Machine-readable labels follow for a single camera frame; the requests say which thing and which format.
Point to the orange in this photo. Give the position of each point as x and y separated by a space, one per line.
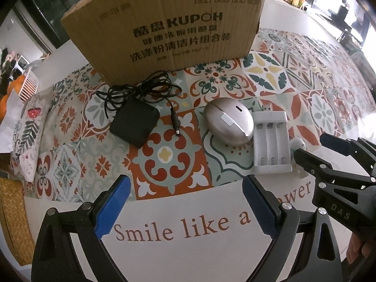
14 84
3 107

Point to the woven straw box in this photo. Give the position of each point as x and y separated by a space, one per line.
14 217

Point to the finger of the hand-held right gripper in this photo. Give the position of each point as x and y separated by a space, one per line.
352 149
317 164

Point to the white low cabinet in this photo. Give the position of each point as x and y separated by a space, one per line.
317 13

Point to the printed fabric tissue pouch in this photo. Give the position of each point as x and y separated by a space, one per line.
29 129

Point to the small white plastic toy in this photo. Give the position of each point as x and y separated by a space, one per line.
297 144

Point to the dark glass sliding door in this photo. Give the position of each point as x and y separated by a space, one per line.
53 6

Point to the white plastic fruit basket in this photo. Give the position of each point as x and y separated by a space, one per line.
29 83

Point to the grey patterned chair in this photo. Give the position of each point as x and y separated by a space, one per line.
355 48

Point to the brown cardboard box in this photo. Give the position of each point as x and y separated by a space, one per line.
164 35

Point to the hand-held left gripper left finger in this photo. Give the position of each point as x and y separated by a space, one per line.
113 208

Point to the silver egg-shaped device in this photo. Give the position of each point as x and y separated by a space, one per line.
226 120

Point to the person's right hand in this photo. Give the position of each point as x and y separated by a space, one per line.
357 246

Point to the white battery charger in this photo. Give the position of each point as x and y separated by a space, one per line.
270 141

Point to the patterned tile-print table runner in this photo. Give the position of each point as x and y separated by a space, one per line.
164 152

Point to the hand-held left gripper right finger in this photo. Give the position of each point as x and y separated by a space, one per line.
260 208

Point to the white storage rack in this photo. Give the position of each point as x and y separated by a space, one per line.
23 63

